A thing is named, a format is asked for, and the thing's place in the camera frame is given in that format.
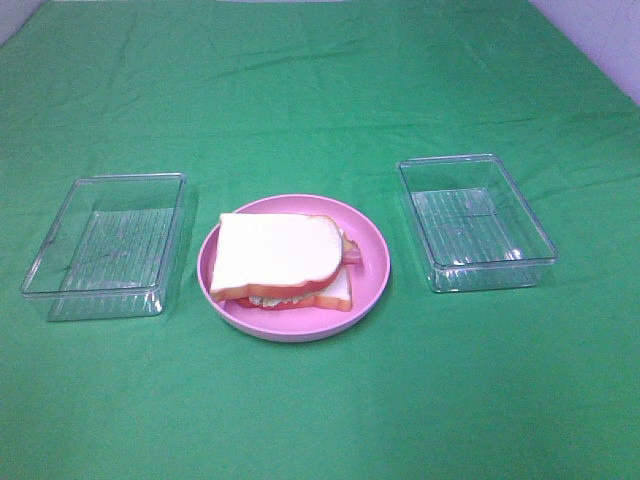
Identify toy bacon strip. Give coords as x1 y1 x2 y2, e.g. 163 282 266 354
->
341 237 362 265

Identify toy bread slice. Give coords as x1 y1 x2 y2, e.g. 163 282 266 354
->
234 267 353 313
210 213 343 301

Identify toy lettuce leaf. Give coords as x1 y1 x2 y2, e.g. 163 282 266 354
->
248 227 346 307

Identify green tablecloth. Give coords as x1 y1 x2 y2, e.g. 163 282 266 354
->
1 1 639 479

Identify clear right plastic tray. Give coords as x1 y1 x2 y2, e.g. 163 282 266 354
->
398 153 558 293

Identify clear plastic tray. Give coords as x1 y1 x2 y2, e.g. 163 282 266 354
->
20 173 187 322
398 153 558 293

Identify clear left plastic tray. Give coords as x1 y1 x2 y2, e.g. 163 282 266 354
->
20 173 187 322

